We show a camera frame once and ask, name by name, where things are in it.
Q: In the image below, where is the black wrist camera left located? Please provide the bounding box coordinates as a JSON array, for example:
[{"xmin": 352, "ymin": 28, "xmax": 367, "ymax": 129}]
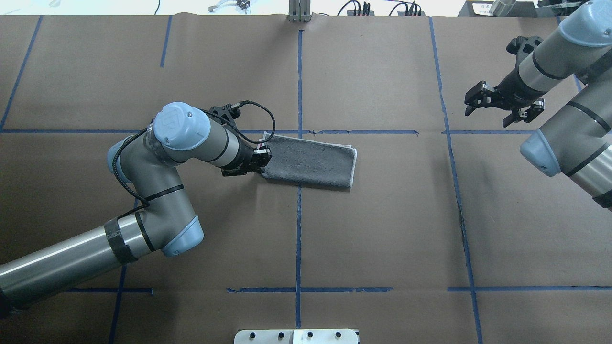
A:
[{"xmin": 208, "ymin": 104, "xmax": 241, "ymax": 126}]

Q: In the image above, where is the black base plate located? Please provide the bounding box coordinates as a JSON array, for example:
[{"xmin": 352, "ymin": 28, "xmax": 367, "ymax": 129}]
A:
[{"xmin": 457, "ymin": 0, "xmax": 537, "ymax": 18}]

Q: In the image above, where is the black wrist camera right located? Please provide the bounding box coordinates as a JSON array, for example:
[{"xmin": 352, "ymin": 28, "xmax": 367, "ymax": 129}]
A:
[{"xmin": 506, "ymin": 36, "xmax": 544, "ymax": 57}]

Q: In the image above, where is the pink towel white trim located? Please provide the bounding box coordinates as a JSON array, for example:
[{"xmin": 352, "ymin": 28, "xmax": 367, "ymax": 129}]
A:
[{"xmin": 262, "ymin": 132, "xmax": 358, "ymax": 190}]

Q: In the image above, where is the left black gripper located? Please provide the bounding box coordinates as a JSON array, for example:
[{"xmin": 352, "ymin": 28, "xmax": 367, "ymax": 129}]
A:
[{"xmin": 221, "ymin": 143, "xmax": 272, "ymax": 177}]

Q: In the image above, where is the black camera cable left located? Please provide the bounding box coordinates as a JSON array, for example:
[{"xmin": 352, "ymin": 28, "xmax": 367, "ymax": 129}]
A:
[{"xmin": 113, "ymin": 100, "xmax": 277, "ymax": 209}]

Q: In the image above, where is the white mounting pedestal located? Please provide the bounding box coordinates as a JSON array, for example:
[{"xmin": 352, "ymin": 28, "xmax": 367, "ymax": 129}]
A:
[{"xmin": 233, "ymin": 328, "xmax": 360, "ymax": 344}]

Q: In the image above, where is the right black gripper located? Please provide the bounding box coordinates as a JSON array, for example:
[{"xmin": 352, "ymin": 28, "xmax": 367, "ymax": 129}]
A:
[{"xmin": 464, "ymin": 69, "xmax": 545, "ymax": 128}]

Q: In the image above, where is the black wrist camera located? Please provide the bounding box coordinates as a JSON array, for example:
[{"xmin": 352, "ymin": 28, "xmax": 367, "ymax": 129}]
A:
[
  {"xmin": 506, "ymin": 36, "xmax": 544, "ymax": 57},
  {"xmin": 208, "ymin": 104, "xmax": 241, "ymax": 126}
]

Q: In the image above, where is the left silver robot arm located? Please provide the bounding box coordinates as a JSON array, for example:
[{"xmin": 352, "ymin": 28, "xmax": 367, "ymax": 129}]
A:
[{"xmin": 1, "ymin": 100, "xmax": 272, "ymax": 318}]

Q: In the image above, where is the aluminium frame post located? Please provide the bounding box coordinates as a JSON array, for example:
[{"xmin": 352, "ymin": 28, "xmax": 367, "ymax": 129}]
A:
[{"xmin": 288, "ymin": 0, "xmax": 312, "ymax": 22}]

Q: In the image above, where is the silver metal cylinder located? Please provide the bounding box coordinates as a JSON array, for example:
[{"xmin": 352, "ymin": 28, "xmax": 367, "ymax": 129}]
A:
[{"xmin": 489, "ymin": 0, "xmax": 517, "ymax": 17}]

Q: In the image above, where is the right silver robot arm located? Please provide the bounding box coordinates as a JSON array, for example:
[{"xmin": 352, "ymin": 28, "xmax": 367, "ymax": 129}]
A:
[{"xmin": 464, "ymin": 0, "xmax": 612, "ymax": 209}]

